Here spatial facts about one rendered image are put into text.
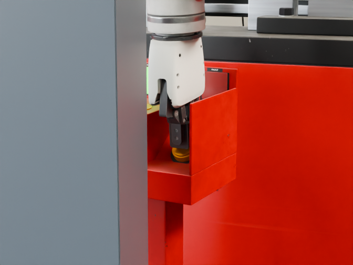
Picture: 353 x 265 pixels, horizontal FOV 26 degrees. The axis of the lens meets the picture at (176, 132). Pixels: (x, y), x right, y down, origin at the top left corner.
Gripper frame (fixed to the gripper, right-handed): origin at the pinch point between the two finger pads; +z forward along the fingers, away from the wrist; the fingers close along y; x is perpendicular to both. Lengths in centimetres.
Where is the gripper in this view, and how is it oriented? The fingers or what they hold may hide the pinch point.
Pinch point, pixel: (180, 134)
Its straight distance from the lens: 116.0
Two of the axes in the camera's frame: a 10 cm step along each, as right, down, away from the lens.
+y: -4.7, 2.8, -8.4
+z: 0.4, 9.5, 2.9
